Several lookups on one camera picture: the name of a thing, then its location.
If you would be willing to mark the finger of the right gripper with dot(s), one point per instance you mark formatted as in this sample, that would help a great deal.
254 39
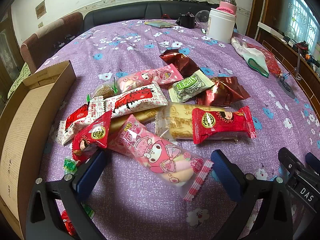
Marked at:
313 162
294 166

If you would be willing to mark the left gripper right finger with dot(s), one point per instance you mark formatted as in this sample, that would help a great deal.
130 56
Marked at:
274 218

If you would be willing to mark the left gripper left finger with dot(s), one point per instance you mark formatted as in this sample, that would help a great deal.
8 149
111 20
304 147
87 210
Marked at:
43 217

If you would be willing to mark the small green candy wrapper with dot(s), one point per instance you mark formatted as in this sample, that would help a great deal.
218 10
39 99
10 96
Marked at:
70 165

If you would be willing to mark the red round-logo snack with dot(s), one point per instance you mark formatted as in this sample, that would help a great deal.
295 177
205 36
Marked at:
91 138
221 124

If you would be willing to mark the white red snack pack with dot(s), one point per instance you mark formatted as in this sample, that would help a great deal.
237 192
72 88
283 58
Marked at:
136 100
80 119

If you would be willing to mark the large pink cartoon snack pack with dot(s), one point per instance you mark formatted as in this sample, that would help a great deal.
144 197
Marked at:
182 169

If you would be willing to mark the dark red foil snack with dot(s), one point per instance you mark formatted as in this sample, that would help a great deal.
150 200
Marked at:
224 92
185 65

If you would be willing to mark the clear green-end cake pack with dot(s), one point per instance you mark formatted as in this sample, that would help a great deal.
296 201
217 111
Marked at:
106 90

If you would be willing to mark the green white snack pack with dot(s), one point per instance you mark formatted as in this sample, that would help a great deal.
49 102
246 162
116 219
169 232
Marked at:
189 87

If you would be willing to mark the small red candy wrapper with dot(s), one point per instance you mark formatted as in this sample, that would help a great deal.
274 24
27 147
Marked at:
67 222

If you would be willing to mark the cardboard tray box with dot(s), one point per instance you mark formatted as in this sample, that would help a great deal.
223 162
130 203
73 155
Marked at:
25 124

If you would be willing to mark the wooden side cabinet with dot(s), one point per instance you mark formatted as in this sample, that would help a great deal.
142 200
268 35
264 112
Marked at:
309 82

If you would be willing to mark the red mesh bag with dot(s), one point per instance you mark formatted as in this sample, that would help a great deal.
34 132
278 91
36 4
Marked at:
270 60

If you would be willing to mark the white green work glove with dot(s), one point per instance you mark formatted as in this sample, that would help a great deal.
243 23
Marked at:
253 57

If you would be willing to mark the purple floral tablecloth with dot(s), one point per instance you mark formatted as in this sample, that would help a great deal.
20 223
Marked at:
129 201

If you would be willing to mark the green patterned cushion chair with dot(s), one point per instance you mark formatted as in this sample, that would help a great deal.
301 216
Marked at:
24 73

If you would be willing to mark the brown armchair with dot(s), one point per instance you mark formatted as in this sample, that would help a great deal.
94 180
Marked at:
43 44

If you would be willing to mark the white plastic jar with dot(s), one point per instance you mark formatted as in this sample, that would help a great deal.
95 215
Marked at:
220 25

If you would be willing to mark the clear glass bowl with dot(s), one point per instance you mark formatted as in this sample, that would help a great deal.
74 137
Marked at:
202 18

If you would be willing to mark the pink sleeved bottle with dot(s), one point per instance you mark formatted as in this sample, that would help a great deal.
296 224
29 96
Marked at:
228 6

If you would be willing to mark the black sofa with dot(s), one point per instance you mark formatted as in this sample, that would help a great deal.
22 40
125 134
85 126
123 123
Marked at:
144 11

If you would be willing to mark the black pouch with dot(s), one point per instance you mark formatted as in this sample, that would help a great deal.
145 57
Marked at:
186 21

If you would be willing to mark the colourful booklet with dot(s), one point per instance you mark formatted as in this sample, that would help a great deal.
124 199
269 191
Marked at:
160 24

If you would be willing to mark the small wall plaque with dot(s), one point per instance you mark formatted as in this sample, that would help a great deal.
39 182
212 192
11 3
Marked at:
40 10

